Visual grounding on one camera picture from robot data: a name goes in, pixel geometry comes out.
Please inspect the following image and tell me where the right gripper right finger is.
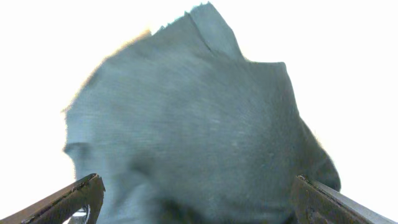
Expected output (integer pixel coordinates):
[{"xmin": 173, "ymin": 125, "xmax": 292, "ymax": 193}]
[{"xmin": 292, "ymin": 175, "xmax": 397, "ymax": 224}]

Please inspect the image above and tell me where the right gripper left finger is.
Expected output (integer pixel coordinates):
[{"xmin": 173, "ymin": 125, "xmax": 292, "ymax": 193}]
[{"xmin": 1, "ymin": 173, "xmax": 105, "ymax": 224}]

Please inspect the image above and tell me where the black t-shirt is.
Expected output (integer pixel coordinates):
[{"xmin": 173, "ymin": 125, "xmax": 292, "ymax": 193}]
[{"xmin": 65, "ymin": 3, "xmax": 341, "ymax": 223}]

